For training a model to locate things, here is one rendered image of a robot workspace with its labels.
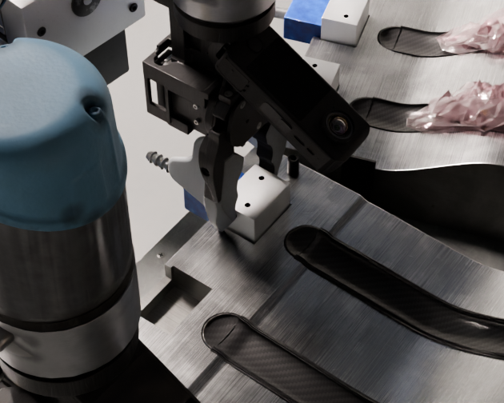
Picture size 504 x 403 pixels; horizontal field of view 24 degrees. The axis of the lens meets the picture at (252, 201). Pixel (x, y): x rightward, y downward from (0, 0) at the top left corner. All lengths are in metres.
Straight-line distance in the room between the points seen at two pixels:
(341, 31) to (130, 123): 1.19
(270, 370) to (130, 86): 1.55
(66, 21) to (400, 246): 0.35
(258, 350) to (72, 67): 0.45
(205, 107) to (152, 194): 1.33
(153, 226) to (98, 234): 1.63
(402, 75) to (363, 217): 0.22
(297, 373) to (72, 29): 0.38
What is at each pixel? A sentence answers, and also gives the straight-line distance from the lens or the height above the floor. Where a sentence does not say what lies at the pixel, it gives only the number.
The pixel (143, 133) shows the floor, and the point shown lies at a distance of 2.28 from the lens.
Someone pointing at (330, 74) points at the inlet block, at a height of 0.88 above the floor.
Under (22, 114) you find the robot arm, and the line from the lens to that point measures 0.45.
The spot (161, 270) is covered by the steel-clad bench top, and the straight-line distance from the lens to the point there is 1.03.
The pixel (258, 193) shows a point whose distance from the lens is 0.93.
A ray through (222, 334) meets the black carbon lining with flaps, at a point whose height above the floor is 0.89.
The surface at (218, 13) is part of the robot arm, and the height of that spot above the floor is 1.12.
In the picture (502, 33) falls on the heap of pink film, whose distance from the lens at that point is 1.11.
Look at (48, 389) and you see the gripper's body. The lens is 0.56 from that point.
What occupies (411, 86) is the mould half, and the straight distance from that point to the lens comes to 1.12.
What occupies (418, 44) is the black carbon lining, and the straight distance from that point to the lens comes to 1.17.
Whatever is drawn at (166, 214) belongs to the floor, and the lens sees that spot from 2.13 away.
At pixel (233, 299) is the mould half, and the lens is 0.90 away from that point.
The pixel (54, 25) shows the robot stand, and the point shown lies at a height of 0.96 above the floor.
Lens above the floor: 1.61
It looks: 49 degrees down
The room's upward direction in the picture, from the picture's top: straight up
